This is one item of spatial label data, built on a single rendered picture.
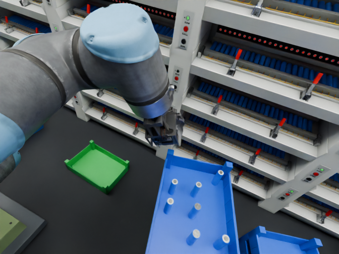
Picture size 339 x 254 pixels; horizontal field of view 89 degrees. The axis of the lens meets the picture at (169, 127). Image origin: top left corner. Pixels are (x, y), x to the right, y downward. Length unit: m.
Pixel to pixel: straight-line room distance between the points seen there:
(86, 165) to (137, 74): 0.99
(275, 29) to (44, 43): 0.60
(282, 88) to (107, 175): 0.98
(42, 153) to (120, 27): 1.17
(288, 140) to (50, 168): 1.26
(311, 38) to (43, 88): 0.66
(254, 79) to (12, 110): 0.70
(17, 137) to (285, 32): 0.67
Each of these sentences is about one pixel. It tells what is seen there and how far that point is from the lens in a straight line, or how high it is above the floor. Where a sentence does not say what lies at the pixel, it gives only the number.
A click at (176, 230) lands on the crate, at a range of 0.51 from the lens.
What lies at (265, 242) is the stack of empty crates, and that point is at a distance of 0.78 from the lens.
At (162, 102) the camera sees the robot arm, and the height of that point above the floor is 0.79.
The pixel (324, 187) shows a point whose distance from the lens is 1.13.
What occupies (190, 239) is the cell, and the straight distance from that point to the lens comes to 0.47.
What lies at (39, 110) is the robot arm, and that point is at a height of 0.82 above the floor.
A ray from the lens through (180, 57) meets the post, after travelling 0.75.
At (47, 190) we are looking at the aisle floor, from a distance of 1.18.
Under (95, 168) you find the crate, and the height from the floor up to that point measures 0.00.
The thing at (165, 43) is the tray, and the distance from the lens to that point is 0.85.
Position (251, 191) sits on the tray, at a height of 0.09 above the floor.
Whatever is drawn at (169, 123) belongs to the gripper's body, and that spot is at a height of 0.70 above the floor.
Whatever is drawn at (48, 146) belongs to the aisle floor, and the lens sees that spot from 1.37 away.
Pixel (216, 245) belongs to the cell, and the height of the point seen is 0.50.
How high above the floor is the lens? 0.97
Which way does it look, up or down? 43 degrees down
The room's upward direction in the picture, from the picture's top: 11 degrees clockwise
